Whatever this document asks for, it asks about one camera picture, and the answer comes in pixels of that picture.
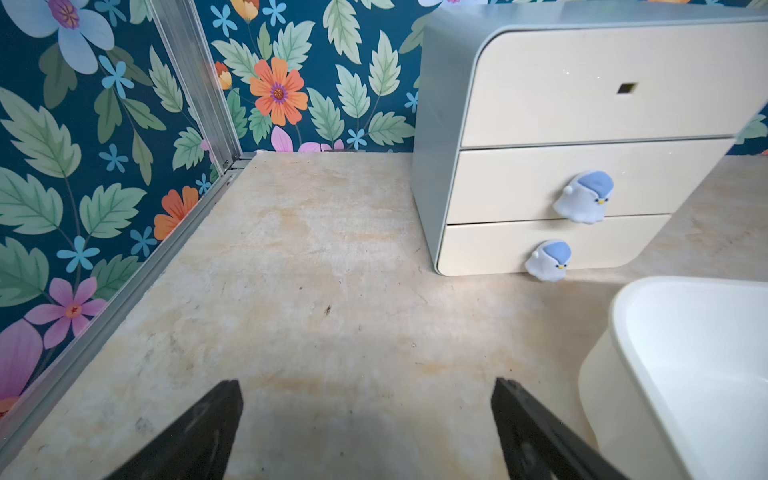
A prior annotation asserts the aluminium left floor rail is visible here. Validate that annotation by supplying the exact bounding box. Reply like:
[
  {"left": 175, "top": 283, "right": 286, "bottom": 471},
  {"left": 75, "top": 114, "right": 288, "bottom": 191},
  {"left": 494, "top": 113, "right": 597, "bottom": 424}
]
[{"left": 1, "top": 153, "right": 254, "bottom": 469}]

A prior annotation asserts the aluminium left corner post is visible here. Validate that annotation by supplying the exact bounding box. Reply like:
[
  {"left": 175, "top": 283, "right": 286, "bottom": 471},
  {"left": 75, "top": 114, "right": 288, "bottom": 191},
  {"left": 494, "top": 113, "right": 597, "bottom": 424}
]
[{"left": 149, "top": 0, "right": 242, "bottom": 175}]

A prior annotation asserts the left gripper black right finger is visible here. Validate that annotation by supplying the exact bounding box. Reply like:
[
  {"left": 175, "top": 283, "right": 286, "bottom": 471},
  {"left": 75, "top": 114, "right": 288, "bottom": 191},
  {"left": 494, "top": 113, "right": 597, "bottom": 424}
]
[{"left": 491, "top": 377, "right": 625, "bottom": 479}]

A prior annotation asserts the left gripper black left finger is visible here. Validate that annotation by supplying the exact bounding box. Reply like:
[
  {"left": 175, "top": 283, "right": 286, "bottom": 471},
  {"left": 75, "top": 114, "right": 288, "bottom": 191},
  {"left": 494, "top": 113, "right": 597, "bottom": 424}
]
[{"left": 108, "top": 380, "right": 243, "bottom": 479}]

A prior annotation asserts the pale blue drawer box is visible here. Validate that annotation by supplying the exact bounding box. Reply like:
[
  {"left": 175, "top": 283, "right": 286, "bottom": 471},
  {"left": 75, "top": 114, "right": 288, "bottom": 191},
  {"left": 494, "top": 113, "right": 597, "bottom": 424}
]
[{"left": 411, "top": 1, "right": 767, "bottom": 282}]

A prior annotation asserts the white storage tray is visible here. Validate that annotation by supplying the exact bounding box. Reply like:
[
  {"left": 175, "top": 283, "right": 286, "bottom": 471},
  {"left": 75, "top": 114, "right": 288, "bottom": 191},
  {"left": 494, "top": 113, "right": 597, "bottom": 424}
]
[{"left": 578, "top": 277, "right": 767, "bottom": 479}]

